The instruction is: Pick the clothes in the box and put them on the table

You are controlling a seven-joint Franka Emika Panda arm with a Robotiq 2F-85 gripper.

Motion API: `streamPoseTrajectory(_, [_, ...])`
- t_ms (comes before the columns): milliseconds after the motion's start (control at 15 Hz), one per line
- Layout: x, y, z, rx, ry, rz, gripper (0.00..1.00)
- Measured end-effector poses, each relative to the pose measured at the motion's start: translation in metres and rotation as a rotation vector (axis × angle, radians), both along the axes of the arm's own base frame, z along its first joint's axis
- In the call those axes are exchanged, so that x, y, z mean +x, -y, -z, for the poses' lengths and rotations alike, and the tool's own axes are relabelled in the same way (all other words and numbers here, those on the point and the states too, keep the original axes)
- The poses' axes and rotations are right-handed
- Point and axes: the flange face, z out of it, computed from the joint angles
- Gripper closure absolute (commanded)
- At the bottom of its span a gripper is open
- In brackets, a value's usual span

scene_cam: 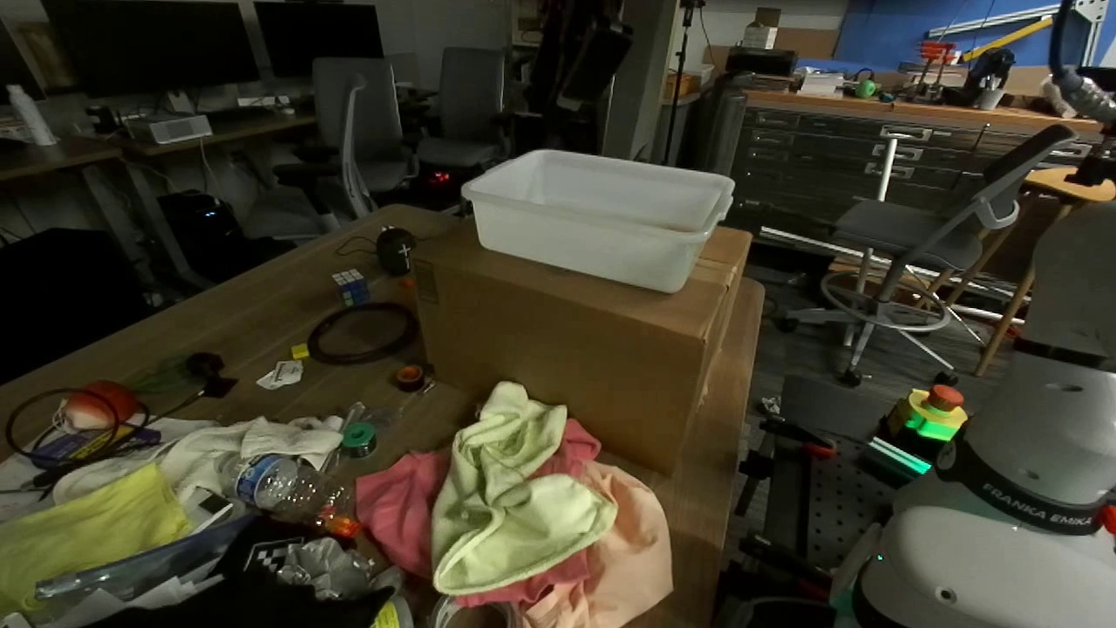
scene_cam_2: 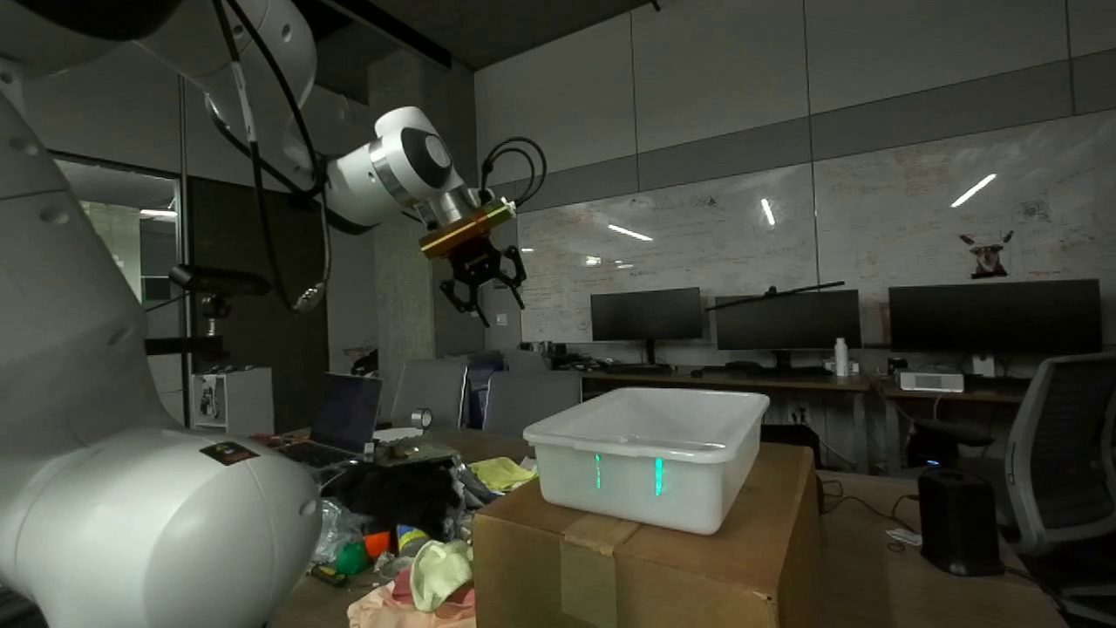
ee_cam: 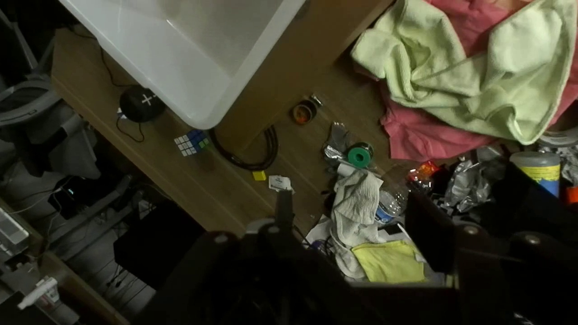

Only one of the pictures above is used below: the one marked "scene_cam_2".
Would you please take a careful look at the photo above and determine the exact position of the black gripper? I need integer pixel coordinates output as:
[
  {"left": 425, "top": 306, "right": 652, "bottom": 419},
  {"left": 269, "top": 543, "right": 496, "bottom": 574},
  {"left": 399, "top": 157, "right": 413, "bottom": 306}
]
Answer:
[{"left": 434, "top": 229, "right": 532, "bottom": 331}]

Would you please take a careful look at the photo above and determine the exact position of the pink cloth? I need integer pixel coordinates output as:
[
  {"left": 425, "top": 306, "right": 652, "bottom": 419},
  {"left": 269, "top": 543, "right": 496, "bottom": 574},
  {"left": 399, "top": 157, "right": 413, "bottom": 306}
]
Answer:
[{"left": 387, "top": 562, "right": 482, "bottom": 609}]

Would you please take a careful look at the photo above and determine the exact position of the peach cloth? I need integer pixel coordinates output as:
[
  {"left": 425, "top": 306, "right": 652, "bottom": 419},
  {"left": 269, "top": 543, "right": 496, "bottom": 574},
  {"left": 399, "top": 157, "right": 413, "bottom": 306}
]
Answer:
[{"left": 346, "top": 574, "right": 482, "bottom": 628}]

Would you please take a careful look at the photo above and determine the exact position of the large cardboard box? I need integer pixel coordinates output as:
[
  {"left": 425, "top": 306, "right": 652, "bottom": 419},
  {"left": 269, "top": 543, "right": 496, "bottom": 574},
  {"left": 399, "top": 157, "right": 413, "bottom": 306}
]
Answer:
[{"left": 469, "top": 438, "right": 824, "bottom": 628}]

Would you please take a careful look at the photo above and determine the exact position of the white box device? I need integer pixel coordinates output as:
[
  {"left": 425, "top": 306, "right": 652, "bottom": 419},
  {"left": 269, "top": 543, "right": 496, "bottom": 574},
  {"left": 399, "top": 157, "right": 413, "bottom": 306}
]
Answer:
[{"left": 891, "top": 367, "right": 968, "bottom": 399}]

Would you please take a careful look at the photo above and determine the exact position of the grey background chair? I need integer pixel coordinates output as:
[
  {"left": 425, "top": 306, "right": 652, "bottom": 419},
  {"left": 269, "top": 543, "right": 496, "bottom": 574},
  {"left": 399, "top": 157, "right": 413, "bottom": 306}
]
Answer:
[
  {"left": 387, "top": 355, "right": 475, "bottom": 436},
  {"left": 479, "top": 367, "right": 584, "bottom": 438}
]

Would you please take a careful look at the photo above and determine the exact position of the black computer monitor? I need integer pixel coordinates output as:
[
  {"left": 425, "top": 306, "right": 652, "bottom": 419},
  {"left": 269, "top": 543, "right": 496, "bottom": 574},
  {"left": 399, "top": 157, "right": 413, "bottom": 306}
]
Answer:
[
  {"left": 885, "top": 275, "right": 1106, "bottom": 385},
  {"left": 711, "top": 286, "right": 863, "bottom": 374},
  {"left": 584, "top": 286, "right": 706, "bottom": 367}
]

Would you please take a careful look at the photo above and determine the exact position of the open laptop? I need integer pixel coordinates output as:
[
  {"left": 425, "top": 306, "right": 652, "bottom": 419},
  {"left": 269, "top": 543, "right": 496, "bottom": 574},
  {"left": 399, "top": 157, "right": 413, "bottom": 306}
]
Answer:
[{"left": 276, "top": 369, "right": 387, "bottom": 471}]

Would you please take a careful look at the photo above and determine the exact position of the yellow towel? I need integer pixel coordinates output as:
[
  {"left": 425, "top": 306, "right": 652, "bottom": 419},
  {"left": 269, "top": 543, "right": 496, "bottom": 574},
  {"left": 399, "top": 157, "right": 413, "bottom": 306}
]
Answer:
[{"left": 463, "top": 453, "right": 540, "bottom": 498}]

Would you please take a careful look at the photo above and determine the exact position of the black fabric bundle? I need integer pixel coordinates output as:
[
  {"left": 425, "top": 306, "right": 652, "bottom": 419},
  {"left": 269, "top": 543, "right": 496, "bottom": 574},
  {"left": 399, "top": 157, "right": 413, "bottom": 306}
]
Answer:
[{"left": 333, "top": 443, "right": 469, "bottom": 543}]

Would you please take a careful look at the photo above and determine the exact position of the white plastic bin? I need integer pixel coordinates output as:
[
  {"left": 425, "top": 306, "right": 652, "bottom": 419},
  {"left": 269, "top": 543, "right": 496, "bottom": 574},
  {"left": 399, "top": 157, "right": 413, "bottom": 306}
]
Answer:
[{"left": 519, "top": 385, "right": 774, "bottom": 538}]

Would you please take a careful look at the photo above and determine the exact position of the yellow ball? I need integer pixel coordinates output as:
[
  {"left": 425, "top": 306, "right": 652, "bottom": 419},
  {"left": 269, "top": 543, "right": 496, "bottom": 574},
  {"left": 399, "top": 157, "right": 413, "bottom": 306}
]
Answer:
[{"left": 391, "top": 523, "right": 434, "bottom": 562}]

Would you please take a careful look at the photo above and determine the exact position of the white cabinet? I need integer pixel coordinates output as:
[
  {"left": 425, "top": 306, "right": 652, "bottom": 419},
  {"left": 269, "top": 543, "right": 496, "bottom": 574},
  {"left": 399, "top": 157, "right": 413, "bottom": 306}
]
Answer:
[{"left": 189, "top": 364, "right": 277, "bottom": 438}]

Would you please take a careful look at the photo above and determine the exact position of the small orange toy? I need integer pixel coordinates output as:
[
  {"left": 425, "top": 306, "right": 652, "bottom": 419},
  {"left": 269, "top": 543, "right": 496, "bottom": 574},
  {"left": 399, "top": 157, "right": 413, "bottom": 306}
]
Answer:
[{"left": 360, "top": 527, "right": 397, "bottom": 566}]

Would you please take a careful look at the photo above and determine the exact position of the long wooden desk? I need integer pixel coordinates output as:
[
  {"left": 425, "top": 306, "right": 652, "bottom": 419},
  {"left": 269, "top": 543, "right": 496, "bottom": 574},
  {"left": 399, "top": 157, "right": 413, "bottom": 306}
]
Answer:
[{"left": 574, "top": 364, "right": 1027, "bottom": 471}]

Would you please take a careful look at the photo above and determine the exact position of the crumpled clear plastic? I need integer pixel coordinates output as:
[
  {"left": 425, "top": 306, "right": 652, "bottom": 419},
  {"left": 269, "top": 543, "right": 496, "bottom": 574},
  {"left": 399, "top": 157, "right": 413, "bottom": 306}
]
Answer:
[{"left": 309, "top": 495, "right": 352, "bottom": 562}]

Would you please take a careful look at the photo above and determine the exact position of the small green toy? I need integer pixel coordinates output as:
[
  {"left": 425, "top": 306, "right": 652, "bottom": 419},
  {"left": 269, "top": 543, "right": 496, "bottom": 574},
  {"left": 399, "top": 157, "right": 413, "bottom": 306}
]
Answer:
[{"left": 331, "top": 541, "right": 372, "bottom": 581}]

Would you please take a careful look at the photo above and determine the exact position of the black computer tower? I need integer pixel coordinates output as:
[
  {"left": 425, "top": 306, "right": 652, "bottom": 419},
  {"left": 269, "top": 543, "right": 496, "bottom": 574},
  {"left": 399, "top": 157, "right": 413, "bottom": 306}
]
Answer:
[{"left": 914, "top": 462, "right": 1003, "bottom": 579}]

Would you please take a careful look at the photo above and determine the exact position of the grey mesh office chair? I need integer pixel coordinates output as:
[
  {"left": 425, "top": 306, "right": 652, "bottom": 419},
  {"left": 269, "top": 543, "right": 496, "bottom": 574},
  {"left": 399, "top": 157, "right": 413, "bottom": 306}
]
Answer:
[{"left": 1002, "top": 349, "right": 1116, "bottom": 628}]

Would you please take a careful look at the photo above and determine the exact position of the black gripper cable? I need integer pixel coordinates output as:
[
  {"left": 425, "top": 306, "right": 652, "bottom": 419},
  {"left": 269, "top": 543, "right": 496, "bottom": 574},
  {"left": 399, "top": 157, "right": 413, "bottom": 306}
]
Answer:
[{"left": 475, "top": 131, "right": 551, "bottom": 216}]

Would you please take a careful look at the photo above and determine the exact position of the black camera stand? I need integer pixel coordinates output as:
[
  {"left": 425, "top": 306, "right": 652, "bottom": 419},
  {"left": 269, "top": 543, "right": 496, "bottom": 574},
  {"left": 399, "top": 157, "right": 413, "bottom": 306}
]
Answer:
[{"left": 140, "top": 263, "right": 305, "bottom": 438}]

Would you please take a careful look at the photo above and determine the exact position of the black drone wall ornament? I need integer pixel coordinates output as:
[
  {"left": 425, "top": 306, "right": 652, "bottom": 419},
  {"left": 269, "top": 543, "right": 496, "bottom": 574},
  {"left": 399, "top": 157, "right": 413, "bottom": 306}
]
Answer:
[{"left": 954, "top": 227, "right": 1018, "bottom": 282}]

